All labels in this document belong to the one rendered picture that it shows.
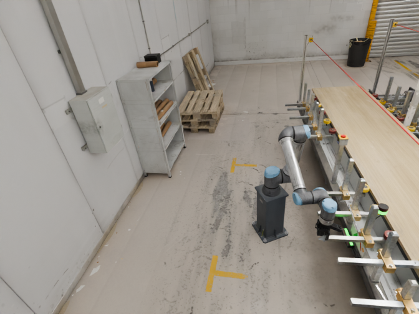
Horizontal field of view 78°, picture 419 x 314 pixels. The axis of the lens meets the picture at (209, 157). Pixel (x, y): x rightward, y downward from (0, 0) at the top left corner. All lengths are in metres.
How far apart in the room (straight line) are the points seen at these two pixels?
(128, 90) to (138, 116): 0.36
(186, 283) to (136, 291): 0.49
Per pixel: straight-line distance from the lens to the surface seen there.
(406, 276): 2.28
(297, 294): 2.81
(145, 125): 3.70
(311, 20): 9.47
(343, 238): 2.14
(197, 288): 2.83
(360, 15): 9.74
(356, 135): 3.28
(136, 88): 3.51
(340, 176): 3.08
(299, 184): 1.93
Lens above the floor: 2.45
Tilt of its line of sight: 34 degrees down
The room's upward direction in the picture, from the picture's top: 7 degrees counter-clockwise
